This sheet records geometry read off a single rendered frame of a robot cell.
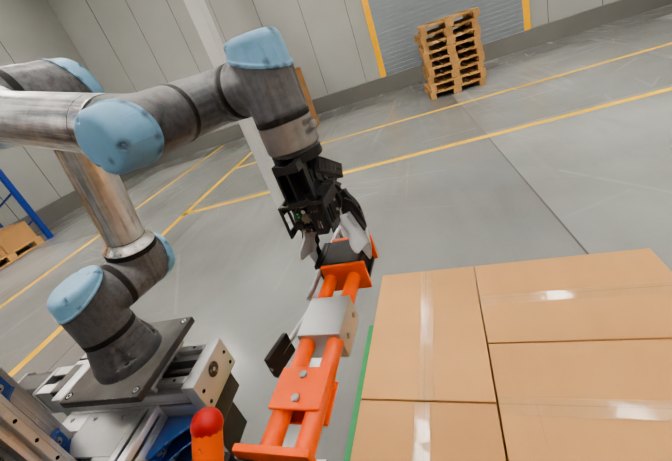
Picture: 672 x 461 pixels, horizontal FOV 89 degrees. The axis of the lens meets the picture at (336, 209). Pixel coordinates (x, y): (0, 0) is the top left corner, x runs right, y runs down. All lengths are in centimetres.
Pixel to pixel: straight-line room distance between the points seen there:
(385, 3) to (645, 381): 900
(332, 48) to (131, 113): 944
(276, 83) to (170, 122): 13
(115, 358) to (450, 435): 85
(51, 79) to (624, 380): 144
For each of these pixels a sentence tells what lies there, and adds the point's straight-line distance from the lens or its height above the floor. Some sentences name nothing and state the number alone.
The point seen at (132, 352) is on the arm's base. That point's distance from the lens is 94.
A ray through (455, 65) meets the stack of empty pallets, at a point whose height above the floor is 49.
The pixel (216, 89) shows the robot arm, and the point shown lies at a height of 152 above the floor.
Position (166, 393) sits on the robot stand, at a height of 98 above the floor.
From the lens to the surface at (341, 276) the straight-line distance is 56.
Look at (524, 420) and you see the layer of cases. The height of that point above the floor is 54.
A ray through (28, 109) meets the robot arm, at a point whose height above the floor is 158.
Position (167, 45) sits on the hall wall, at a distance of 1143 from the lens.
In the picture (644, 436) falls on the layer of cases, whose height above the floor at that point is 54.
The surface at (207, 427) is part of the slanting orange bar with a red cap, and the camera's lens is 30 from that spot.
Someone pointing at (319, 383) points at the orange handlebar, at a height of 122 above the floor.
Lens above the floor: 153
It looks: 24 degrees down
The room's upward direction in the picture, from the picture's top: 20 degrees counter-clockwise
